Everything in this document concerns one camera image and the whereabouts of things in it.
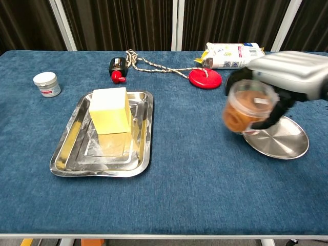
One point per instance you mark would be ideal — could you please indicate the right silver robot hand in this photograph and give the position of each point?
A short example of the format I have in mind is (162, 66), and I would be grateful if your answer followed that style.
(294, 74)

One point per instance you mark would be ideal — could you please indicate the transparent container of rubber bands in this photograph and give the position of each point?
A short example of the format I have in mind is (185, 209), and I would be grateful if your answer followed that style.
(246, 107)

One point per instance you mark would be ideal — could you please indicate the yellow cube block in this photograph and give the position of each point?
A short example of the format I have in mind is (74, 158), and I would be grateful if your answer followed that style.
(110, 112)

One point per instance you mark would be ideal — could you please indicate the dark brown curtain panel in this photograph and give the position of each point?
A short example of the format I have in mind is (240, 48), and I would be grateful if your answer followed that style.
(312, 25)
(120, 23)
(230, 20)
(25, 23)

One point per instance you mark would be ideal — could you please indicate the round steel plate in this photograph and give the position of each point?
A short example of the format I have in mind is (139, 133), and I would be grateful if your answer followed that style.
(282, 141)

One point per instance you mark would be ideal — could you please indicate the white snack package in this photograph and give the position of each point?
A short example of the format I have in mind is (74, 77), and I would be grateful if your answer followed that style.
(228, 56)

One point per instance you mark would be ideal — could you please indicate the red plastic disc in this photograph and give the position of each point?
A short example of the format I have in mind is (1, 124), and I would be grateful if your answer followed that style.
(205, 79)

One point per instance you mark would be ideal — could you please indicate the blue table cloth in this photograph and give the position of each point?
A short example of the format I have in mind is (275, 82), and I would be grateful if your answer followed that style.
(179, 179)

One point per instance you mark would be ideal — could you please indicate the black bottle with red cap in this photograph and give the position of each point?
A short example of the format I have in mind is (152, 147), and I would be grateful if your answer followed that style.
(117, 65)

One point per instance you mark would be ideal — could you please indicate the rectangular steel tray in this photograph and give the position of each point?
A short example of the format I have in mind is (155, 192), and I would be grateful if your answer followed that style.
(77, 159)

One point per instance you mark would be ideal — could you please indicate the small white jar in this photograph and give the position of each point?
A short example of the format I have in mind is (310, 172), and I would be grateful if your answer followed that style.
(46, 83)

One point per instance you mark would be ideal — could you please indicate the white frame post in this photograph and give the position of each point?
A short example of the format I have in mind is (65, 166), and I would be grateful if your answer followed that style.
(62, 23)
(287, 25)
(177, 23)

